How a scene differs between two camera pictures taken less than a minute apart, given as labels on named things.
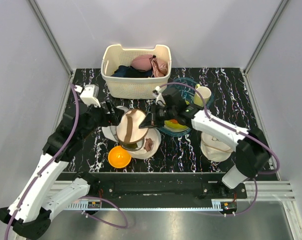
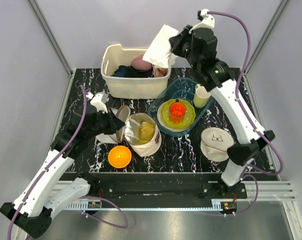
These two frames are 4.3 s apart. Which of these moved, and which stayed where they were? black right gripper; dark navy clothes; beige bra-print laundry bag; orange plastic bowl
Moved: black right gripper
Stayed: dark navy clothes; beige bra-print laundry bag; orange plastic bowl
